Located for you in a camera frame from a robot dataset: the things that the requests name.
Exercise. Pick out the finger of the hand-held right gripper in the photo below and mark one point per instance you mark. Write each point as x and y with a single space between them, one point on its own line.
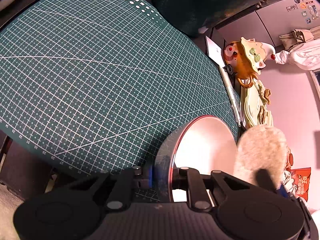
263 180
283 192

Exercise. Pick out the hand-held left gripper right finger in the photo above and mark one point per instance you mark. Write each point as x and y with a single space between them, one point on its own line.
185 177

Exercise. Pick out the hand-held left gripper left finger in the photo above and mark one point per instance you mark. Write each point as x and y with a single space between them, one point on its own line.
150 177

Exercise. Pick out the white round sponge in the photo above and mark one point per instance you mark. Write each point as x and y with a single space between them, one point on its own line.
260 147

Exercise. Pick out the white ceramic bowl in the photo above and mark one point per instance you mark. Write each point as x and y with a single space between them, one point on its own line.
207 145

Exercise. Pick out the orange snack packet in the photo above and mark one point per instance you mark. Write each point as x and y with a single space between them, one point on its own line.
301 182

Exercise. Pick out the brown ginkgo leaf coaster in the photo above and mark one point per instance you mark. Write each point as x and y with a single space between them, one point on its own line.
290 158

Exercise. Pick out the brown dried leaf piece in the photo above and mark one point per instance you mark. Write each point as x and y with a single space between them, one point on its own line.
265 95
263 115

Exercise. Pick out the pale green container lids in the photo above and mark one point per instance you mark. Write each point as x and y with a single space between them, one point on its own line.
252 105

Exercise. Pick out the white pen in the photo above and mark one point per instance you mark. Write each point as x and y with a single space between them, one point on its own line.
232 97

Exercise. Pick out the green cutting mat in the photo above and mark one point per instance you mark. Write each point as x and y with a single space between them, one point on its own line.
100 80

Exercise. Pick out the window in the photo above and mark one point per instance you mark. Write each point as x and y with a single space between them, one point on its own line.
316 82

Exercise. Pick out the orange bear mug with hat lid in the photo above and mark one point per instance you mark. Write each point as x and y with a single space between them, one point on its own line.
240 60

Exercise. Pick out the white paper card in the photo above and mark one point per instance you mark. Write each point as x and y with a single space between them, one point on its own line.
213 51

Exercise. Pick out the white hanging clothes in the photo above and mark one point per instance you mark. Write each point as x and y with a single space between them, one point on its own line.
302 55

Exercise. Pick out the beige cloth bag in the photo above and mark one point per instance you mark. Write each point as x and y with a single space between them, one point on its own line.
300 36

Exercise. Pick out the grey fridge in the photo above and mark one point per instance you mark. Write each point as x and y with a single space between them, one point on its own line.
275 22

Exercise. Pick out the dark green kettle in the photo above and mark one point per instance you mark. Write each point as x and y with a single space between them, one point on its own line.
200 5

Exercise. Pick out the group of fridge magnets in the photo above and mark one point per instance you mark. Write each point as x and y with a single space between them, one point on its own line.
306 6

